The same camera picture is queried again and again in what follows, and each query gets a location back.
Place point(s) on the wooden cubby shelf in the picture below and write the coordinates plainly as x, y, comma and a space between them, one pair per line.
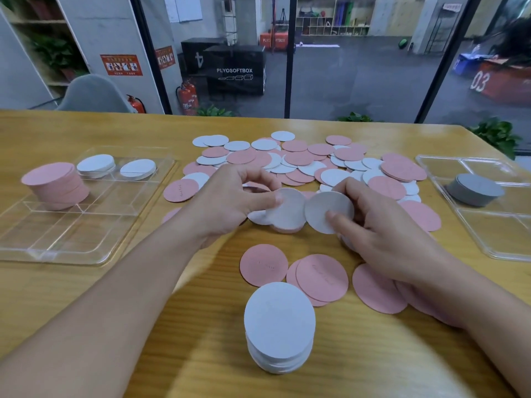
332, 16

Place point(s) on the red wall sign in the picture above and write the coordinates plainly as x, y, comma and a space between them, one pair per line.
165, 57
121, 65

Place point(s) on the handful of white discs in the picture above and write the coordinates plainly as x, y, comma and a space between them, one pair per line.
290, 211

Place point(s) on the person's right forearm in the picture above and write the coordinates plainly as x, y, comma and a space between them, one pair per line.
489, 310

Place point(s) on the white paper notice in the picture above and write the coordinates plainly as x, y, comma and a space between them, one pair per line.
182, 7

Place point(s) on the person's left thumb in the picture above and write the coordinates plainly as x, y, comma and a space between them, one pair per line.
265, 201

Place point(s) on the black metal rack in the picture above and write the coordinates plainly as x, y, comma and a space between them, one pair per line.
442, 28

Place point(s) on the white round card disc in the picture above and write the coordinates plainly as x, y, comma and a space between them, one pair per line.
327, 203

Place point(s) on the person's right hand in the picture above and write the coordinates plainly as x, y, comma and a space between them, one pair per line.
394, 240

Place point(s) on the tall stack of white discs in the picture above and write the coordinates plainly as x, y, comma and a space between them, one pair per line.
278, 323

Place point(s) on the person's left hand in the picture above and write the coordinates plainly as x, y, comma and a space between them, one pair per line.
226, 198

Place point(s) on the black box with numeral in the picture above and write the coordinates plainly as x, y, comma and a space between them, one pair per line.
197, 55

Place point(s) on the green potted plant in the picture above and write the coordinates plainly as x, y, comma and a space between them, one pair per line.
495, 134
354, 117
213, 111

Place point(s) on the red box with white numerals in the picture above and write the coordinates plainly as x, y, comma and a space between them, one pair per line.
502, 84

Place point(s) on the green ball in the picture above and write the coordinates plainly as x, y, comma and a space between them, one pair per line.
403, 43

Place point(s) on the white wall shelf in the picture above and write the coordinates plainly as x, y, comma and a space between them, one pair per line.
37, 20

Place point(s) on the pile of pink white discs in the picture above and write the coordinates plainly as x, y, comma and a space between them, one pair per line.
315, 161

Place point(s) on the red fire extinguisher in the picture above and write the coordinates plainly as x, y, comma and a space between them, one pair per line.
182, 99
136, 104
191, 95

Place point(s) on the short stack of white discs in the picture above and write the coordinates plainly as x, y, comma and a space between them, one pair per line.
138, 167
96, 163

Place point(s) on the person's left forearm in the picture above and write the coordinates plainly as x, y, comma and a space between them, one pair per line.
103, 319

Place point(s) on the grey chair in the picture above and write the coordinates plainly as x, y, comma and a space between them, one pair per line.
93, 95

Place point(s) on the large black soft box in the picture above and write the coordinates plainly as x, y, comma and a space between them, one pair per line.
234, 72

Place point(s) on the blue box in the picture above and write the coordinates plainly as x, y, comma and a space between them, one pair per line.
471, 62

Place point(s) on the person's right thumb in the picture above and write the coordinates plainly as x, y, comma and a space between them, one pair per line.
344, 223

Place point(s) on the white floor mat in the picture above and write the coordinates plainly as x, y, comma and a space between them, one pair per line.
317, 46

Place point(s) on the clear plastic divided tray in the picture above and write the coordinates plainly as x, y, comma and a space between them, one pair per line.
498, 232
83, 232

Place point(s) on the small red soft box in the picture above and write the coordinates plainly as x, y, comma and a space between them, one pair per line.
273, 40

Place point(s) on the stack of pink discs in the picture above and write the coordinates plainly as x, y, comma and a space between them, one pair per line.
54, 182

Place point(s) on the black window frame post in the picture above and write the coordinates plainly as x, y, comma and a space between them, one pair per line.
151, 57
450, 57
290, 57

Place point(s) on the stack of grey discs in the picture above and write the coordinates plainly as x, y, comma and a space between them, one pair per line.
475, 188

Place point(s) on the green shelf plant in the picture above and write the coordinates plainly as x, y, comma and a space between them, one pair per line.
58, 53

